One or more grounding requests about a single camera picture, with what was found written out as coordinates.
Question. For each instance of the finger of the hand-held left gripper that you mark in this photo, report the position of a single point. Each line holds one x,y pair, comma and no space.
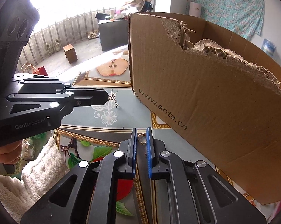
37,82
89,96

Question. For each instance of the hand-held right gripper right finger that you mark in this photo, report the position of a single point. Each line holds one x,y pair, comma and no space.
149,154

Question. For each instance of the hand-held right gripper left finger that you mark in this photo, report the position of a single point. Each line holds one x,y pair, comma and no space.
133,154

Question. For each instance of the gold hoop earring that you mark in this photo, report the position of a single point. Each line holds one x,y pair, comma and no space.
144,135

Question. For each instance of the silver dangle earring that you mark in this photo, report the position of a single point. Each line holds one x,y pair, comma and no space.
112,98

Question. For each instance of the torn brown cardboard box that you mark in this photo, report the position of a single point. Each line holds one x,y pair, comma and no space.
201,98

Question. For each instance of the person's left hand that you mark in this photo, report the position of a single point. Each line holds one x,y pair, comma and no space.
8,154

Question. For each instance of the red gift bag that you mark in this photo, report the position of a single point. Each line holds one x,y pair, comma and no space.
42,71

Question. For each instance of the white shoe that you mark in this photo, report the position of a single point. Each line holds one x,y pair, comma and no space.
57,45
49,50

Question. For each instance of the fruit print tablecloth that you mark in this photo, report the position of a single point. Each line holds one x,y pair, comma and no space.
121,112

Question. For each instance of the small brown box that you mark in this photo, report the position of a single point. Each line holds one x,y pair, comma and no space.
70,53

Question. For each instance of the metal balcony railing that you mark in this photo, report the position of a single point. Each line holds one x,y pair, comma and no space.
61,30

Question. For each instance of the beige slippers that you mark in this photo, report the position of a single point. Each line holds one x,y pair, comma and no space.
93,35

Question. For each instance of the grey cabinet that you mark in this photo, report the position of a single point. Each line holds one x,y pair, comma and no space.
112,35

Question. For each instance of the black bag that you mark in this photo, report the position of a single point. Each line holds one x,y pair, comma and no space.
102,15

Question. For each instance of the white fleece robe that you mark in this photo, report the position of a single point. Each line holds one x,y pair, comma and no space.
44,168

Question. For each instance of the cluster of small bottles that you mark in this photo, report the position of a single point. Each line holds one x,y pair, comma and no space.
118,15

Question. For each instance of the wheelchair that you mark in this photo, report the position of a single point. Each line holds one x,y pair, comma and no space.
148,5

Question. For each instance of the rolled pale mat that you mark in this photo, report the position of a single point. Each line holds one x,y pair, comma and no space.
194,8

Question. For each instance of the blue water cooler bottle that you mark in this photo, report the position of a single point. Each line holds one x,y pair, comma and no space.
268,46

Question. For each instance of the teal floral wall cloth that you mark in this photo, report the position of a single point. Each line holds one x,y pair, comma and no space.
224,7

